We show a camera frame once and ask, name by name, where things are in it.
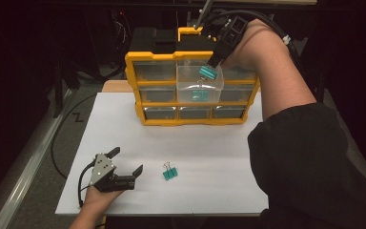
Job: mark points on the person's black sleeve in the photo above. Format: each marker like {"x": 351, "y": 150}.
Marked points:
{"x": 311, "y": 171}

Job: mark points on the person's left hand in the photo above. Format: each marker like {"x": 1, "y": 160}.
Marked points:
{"x": 98, "y": 198}

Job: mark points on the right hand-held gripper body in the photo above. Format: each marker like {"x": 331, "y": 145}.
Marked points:
{"x": 228, "y": 28}

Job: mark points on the grid of clear drawers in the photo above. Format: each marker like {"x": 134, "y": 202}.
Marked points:
{"x": 155, "y": 70}

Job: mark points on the yellow black organizer cabinet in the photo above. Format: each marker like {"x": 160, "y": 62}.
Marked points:
{"x": 152, "y": 83}

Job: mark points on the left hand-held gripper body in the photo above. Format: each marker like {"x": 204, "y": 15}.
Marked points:
{"x": 101, "y": 171}

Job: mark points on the aluminium floor rail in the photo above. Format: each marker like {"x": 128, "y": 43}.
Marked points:
{"x": 22, "y": 178}

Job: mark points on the clear plastic organizer drawer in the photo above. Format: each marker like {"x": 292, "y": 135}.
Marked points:
{"x": 187, "y": 87}

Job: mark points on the person's right hand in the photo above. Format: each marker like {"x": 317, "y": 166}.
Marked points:
{"x": 254, "y": 47}

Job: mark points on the dark metal stand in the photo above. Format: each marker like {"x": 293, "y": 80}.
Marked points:
{"x": 320, "y": 84}
{"x": 58, "y": 92}

